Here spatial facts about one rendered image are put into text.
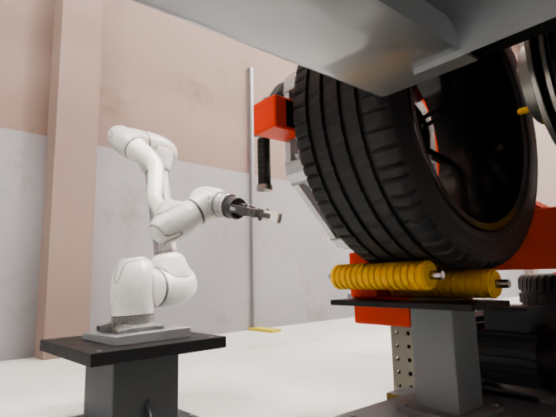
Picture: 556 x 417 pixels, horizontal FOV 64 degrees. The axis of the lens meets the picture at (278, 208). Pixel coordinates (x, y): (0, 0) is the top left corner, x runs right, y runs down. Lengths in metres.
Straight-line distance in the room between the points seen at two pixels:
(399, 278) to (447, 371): 0.21
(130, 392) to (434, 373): 1.06
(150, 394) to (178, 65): 3.40
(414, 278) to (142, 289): 1.10
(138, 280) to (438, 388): 1.12
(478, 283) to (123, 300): 1.22
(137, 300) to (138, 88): 2.79
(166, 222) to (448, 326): 0.90
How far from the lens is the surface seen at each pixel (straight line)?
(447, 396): 1.03
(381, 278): 0.96
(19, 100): 3.85
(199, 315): 4.23
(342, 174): 0.85
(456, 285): 1.01
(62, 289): 3.49
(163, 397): 1.78
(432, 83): 1.33
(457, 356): 1.01
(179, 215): 1.49
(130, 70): 4.28
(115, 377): 1.68
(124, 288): 1.74
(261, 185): 1.20
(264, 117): 0.95
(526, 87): 0.89
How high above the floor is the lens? 0.51
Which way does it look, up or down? 9 degrees up
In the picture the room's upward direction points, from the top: 1 degrees counter-clockwise
